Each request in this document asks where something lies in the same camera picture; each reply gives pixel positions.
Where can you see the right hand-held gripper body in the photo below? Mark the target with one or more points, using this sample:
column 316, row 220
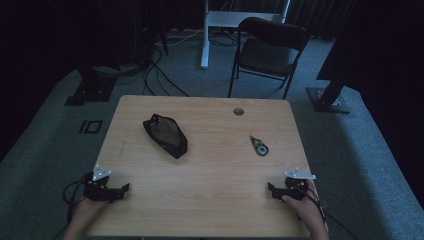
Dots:
column 295, row 186

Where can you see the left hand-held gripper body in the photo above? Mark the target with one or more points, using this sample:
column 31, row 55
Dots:
column 97, row 191

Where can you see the green correction tape dispenser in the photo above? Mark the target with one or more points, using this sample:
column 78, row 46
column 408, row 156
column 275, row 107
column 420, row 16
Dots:
column 259, row 146

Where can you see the black mesh pencil case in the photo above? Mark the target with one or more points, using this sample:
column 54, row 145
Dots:
column 165, row 136

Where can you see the person's left hand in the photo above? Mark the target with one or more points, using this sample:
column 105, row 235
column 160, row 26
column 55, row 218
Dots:
column 86, row 211

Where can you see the person's right hand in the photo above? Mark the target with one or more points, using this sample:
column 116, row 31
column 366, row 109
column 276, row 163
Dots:
column 305, row 210

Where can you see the black slanted stand with base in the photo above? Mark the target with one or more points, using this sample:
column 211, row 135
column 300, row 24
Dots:
column 328, row 100

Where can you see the black stand with flat base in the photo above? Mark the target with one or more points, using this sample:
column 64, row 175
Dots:
column 93, row 88

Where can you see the black folding chair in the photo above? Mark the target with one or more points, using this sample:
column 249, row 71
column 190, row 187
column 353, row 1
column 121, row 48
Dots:
column 266, row 55

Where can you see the dark curtain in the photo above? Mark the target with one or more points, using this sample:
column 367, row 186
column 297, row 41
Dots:
column 383, row 50

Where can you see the white desk frame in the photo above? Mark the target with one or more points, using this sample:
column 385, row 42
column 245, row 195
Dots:
column 205, row 40

